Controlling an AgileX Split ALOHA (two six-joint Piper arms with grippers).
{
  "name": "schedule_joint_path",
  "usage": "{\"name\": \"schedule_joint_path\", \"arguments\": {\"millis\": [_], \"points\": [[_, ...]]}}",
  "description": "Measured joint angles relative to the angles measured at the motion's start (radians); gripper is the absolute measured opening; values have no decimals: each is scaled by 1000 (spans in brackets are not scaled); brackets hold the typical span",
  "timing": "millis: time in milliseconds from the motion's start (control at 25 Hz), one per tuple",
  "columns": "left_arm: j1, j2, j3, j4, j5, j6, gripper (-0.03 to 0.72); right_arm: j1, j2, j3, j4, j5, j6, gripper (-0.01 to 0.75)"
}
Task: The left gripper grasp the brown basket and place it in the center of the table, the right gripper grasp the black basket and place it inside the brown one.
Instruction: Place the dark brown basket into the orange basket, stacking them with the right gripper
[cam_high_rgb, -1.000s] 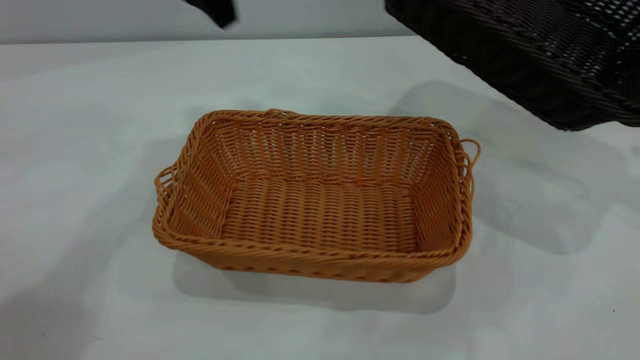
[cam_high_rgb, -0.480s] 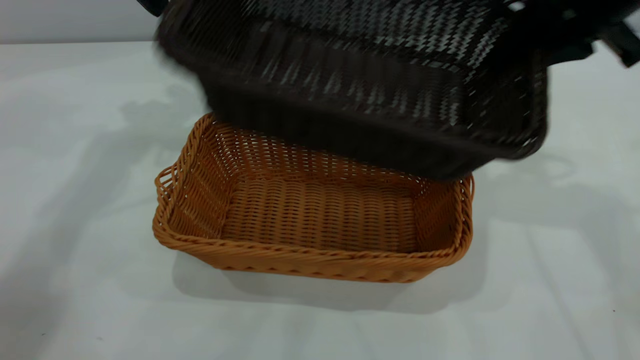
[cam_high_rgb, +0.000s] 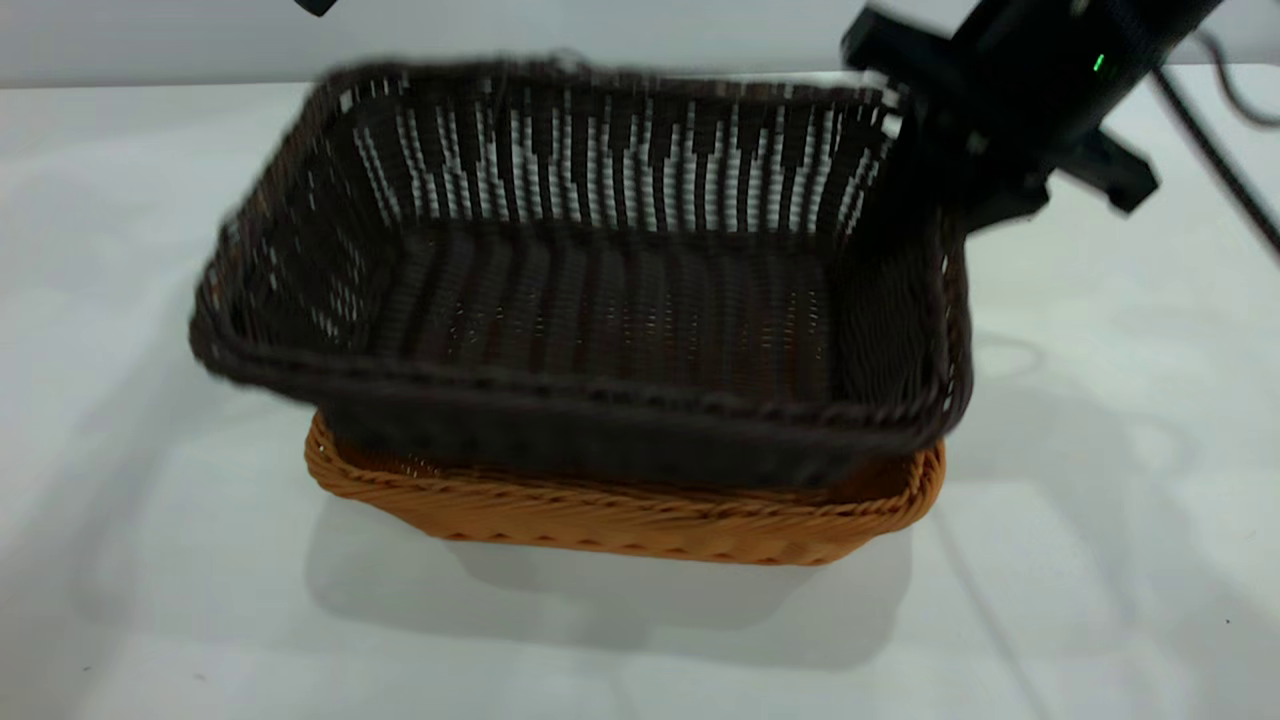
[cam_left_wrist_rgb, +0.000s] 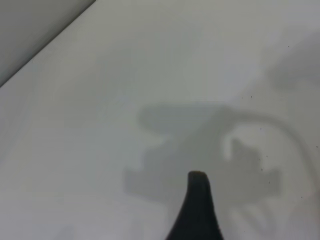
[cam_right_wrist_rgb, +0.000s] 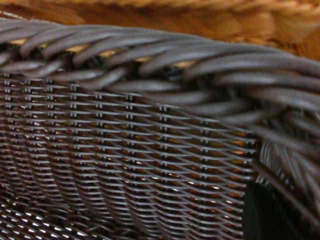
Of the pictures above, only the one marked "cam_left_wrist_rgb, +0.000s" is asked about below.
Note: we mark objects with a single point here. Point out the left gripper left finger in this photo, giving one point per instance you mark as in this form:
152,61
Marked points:
187,215

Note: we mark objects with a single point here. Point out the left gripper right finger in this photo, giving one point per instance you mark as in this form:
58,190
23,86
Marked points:
210,220

